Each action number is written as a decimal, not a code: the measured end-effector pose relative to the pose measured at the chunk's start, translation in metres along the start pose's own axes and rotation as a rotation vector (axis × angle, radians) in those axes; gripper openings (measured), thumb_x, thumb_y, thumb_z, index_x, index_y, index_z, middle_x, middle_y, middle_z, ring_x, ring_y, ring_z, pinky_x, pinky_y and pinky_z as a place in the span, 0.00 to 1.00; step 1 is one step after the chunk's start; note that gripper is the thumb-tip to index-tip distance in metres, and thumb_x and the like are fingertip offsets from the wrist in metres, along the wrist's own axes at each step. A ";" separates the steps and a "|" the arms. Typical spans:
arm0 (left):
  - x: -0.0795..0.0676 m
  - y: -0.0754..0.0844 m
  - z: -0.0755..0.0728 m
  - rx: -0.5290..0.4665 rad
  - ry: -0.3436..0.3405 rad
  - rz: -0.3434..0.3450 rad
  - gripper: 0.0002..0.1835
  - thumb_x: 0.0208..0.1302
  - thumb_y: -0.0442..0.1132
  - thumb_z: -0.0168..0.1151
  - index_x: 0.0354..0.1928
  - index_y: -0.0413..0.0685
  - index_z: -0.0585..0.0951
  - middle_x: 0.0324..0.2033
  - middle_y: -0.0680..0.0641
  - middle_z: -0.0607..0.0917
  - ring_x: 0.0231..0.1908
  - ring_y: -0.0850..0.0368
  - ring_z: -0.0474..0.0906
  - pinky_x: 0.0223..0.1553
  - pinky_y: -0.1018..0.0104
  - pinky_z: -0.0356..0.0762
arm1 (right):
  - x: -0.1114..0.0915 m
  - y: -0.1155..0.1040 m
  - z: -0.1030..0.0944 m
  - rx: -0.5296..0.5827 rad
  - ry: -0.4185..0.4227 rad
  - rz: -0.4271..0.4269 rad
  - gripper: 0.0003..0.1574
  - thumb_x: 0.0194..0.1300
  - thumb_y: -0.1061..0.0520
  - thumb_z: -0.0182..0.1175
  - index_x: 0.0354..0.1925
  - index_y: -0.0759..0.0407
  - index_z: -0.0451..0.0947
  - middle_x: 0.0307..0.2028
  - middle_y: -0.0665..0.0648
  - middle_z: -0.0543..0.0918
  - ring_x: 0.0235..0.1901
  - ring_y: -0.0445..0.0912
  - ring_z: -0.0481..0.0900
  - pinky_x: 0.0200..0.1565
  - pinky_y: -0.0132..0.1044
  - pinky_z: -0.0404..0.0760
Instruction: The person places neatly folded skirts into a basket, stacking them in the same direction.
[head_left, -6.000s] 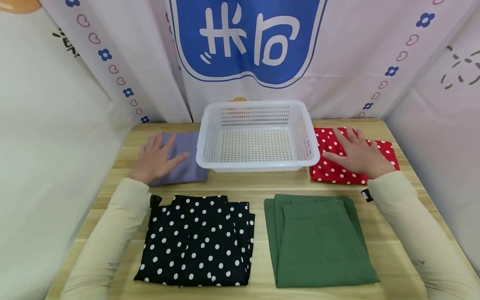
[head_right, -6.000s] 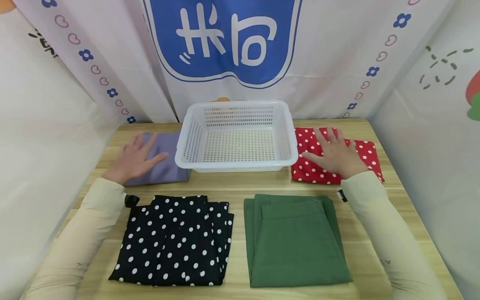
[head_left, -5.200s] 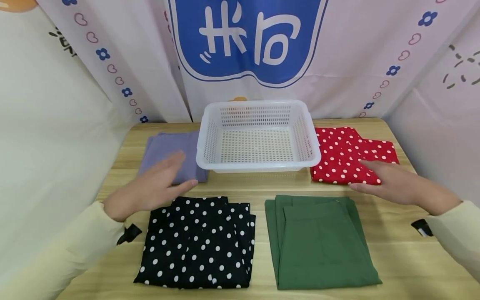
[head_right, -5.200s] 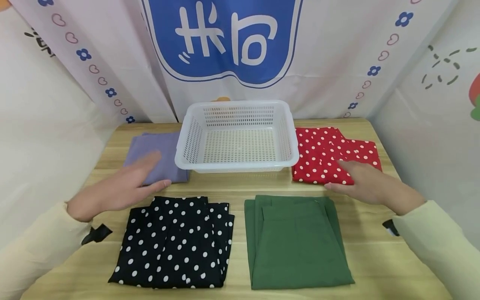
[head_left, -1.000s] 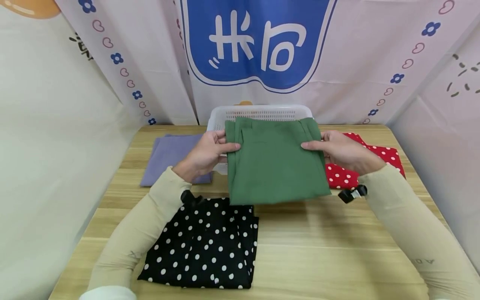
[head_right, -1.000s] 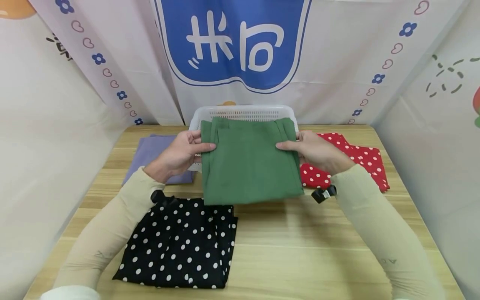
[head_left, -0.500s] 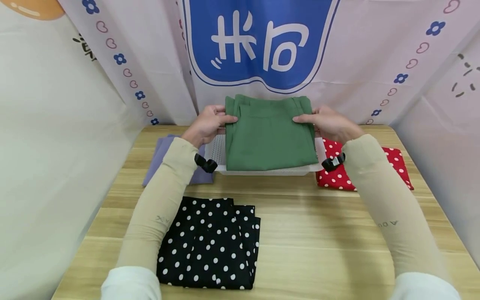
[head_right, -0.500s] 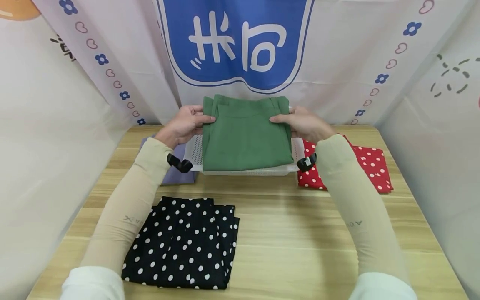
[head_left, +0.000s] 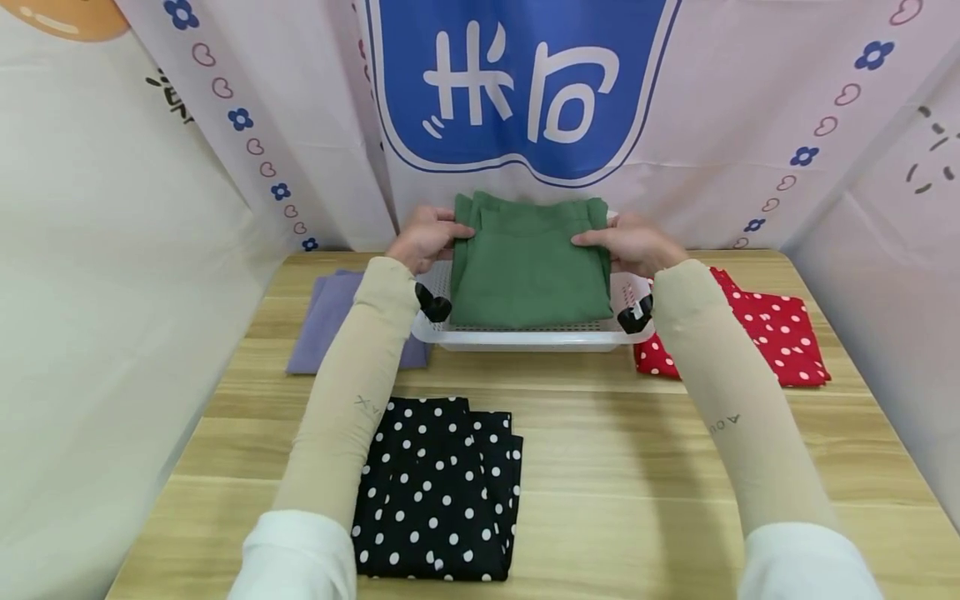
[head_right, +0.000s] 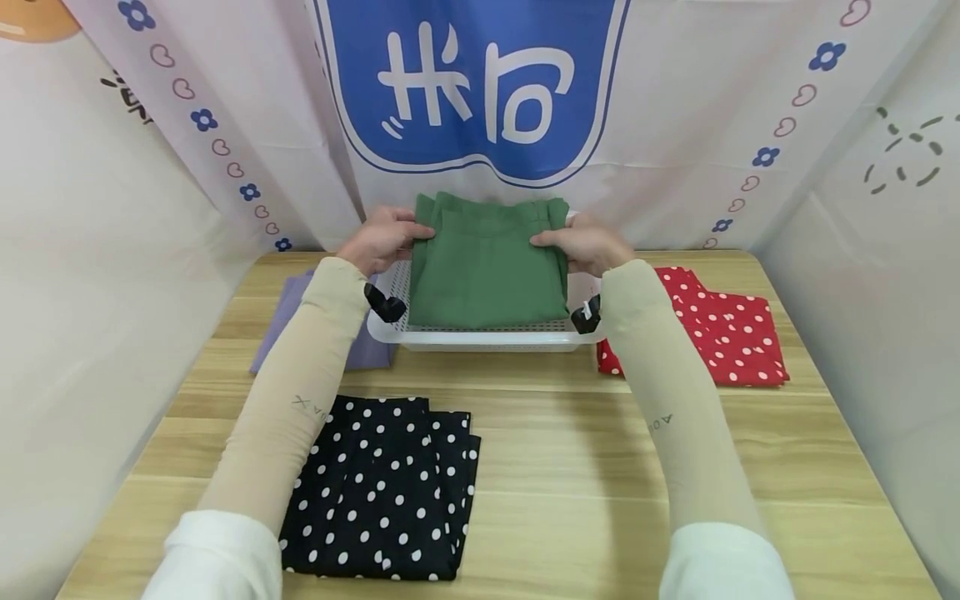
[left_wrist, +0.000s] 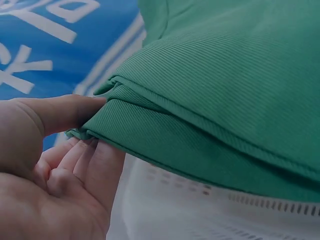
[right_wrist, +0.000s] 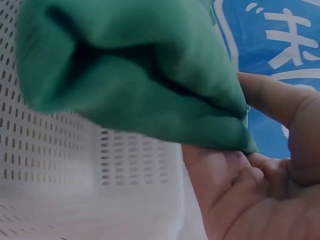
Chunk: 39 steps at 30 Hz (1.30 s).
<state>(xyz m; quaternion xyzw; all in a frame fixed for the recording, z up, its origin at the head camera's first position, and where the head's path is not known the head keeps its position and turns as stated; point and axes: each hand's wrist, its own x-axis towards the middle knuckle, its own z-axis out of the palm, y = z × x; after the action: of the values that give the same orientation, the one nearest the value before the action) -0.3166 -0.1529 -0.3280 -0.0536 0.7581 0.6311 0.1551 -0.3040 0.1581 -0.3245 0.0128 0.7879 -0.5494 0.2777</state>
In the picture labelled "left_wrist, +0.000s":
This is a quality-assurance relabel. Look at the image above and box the person's left hand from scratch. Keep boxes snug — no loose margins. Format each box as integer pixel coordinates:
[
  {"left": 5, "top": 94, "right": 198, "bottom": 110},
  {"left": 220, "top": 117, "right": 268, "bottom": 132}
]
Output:
[{"left": 0, "top": 94, "right": 126, "bottom": 240}]

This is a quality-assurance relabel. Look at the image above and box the green ribbed garment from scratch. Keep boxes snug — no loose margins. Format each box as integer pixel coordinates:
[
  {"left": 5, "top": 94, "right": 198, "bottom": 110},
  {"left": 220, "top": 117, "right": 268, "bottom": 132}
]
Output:
[{"left": 65, "top": 0, "right": 320, "bottom": 204}]

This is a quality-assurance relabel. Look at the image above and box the white perforated basket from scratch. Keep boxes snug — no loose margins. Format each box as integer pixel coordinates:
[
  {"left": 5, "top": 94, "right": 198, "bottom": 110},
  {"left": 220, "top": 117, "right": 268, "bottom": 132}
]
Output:
[{"left": 106, "top": 151, "right": 320, "bottom": 240}]

